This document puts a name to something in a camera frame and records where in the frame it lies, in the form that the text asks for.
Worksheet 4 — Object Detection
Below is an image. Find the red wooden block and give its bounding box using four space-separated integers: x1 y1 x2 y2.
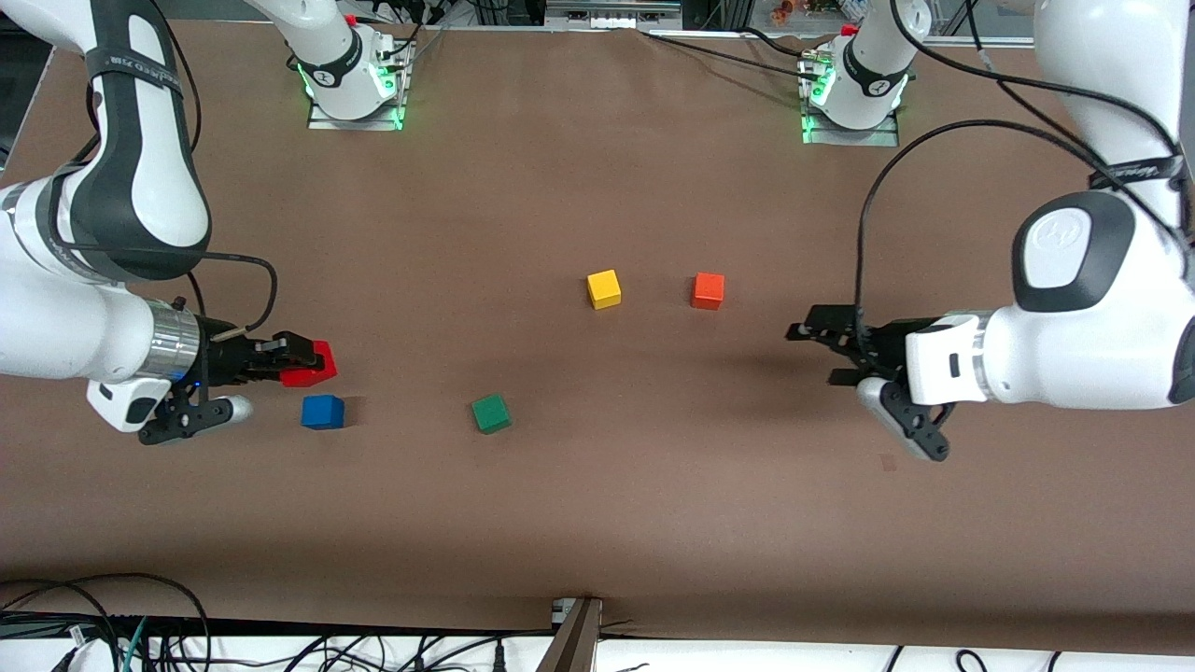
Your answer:
280 340 338 389

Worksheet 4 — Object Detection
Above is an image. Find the blue wooden block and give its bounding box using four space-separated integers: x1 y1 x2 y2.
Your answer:
301 395 346 431

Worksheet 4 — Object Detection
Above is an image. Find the green wooden block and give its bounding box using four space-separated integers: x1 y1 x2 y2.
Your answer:
471 393 513 435

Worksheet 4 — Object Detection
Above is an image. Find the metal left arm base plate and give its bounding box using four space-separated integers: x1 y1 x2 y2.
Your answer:
798 47 902 147

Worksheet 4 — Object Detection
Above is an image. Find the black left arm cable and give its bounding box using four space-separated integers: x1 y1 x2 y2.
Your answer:
854 0 1195 337

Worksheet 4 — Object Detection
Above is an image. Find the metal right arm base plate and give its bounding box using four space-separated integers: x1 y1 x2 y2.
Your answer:
308 33 409 132

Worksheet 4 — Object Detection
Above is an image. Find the black looped cable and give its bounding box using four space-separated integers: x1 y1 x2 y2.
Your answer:
0 572 214 672

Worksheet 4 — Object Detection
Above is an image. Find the black cable on table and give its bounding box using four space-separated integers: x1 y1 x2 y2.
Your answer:
640 26 813 80

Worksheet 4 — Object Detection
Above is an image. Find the teal cable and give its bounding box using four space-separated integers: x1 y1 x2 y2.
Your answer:
119 616 150 672

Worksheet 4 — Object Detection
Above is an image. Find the black right arm strap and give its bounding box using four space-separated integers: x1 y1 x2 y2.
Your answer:
84 47 183 96

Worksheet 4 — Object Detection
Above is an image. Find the black arm strap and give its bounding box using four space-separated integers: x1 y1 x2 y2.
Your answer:
1088 154 1191 192
84 47 183 96

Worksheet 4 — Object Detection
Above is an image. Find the black left arm strap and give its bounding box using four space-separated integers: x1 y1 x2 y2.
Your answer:
1088 154 1191 192

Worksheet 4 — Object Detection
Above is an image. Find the aluminium camera post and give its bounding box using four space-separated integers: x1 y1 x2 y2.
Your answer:
537 597 604 672

